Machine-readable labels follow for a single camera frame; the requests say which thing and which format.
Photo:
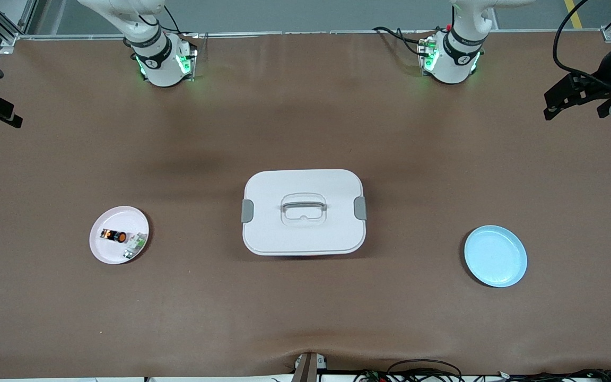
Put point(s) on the pink round plate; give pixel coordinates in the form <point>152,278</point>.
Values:
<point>112,249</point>

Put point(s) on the black switch with orange button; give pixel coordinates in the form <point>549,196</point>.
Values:
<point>120,236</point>

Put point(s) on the green and white switch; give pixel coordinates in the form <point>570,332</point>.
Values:
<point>136,243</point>

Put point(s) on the white lidded storage box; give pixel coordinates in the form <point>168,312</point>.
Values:
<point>305,233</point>

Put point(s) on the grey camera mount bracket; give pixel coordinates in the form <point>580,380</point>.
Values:
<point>308,369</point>

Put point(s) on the light blue round plate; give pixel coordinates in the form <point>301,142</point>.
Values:
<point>496,260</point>

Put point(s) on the silver table edge rail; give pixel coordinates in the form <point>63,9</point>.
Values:
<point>311,33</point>

